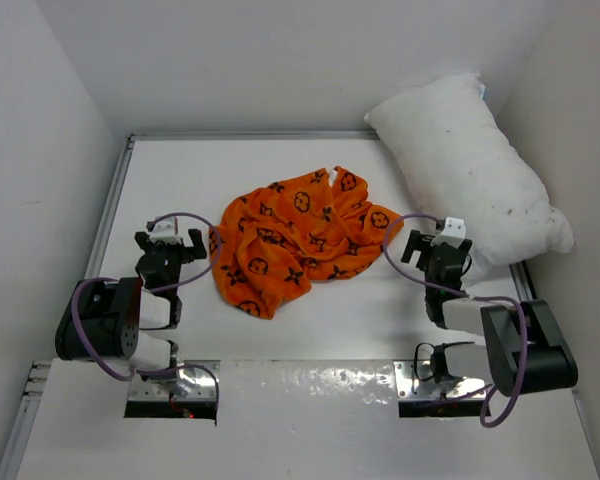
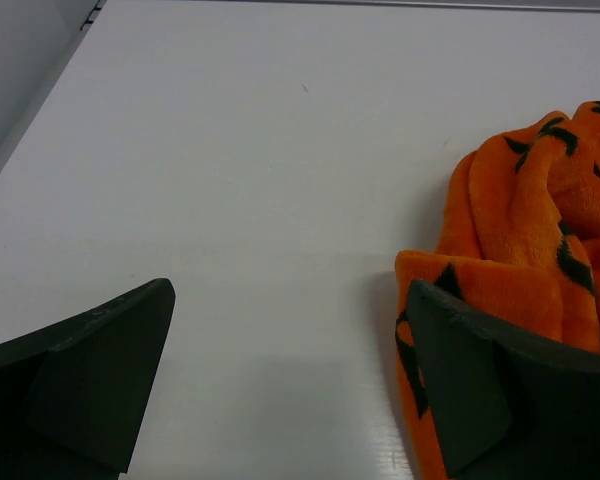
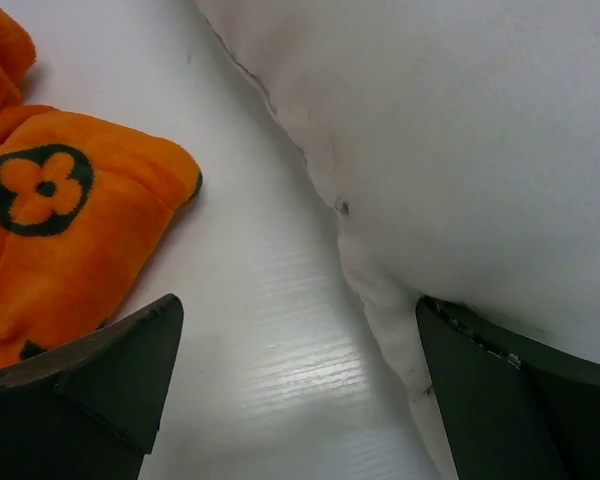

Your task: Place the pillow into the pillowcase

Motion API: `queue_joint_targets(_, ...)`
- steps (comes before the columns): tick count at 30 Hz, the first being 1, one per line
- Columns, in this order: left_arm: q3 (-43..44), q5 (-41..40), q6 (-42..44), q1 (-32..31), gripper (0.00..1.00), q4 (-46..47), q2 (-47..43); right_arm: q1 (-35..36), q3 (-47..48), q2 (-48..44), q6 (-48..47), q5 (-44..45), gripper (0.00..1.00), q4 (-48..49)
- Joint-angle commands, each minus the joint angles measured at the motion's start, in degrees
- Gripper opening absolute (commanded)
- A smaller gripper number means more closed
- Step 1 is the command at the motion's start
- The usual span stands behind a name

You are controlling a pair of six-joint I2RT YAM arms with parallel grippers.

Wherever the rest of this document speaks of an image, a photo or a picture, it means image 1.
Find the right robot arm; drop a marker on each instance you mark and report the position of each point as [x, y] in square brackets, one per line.
[526, 351]

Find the metal base plate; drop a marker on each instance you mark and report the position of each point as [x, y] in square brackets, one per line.
[413, 383]
[194, 381]

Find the aluminium table frame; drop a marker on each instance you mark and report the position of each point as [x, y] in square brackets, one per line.
[310, 394]

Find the white pillow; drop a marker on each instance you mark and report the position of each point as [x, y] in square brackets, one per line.
[458, 163]

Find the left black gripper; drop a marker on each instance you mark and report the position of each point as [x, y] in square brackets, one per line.
[190, 253]

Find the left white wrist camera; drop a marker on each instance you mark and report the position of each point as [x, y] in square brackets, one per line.
[165, 231]

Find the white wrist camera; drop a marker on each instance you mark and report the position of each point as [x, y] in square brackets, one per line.
[452, 232]
[165, 231]

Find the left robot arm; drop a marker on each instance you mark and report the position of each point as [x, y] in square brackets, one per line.
[112, 319]

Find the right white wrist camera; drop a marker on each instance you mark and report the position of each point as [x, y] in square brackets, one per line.
[452, 232]

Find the orange patterned pillowcase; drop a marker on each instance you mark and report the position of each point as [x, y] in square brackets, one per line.
[273, 243]

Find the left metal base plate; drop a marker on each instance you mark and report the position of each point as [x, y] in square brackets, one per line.
[194, 381]

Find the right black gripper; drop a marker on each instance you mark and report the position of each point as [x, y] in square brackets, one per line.
[421, 243]

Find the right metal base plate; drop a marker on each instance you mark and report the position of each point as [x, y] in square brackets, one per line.
[413, 383]

